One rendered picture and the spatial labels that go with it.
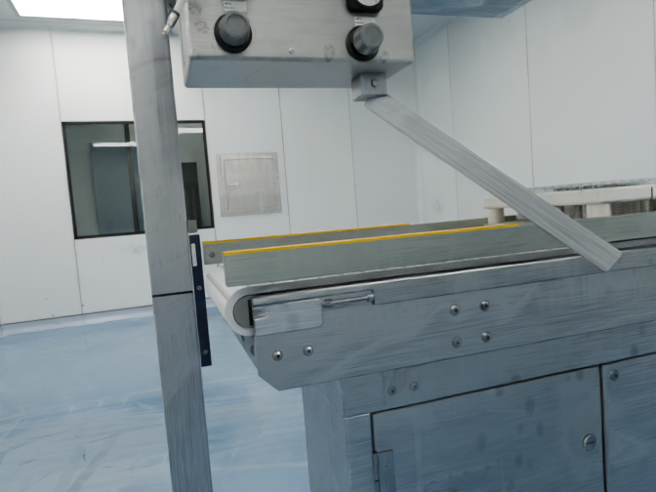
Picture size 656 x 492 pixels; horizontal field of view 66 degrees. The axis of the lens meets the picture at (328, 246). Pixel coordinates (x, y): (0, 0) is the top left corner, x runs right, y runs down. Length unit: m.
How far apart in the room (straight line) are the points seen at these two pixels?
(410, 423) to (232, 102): 5.35
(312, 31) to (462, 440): 0.51
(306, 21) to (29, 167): 5.28
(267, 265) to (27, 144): 5.29
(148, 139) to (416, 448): 0.55
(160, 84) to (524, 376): 0.64
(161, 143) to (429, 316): 0.45
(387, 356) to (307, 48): 0.32
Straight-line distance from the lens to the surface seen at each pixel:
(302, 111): 6.01
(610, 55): 4.51
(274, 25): 0.50
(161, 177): 0.78
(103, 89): 5.77
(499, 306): 0.63
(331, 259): 0.52
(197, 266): 0.78
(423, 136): 0.55
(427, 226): 0.87
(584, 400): 0.81
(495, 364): 0.69
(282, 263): 0.51
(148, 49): 0.82
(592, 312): 0.72
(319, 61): 0.51
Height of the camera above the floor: 0.95
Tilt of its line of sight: 4 degrees down
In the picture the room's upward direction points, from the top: 4 degrees counter-clockwise
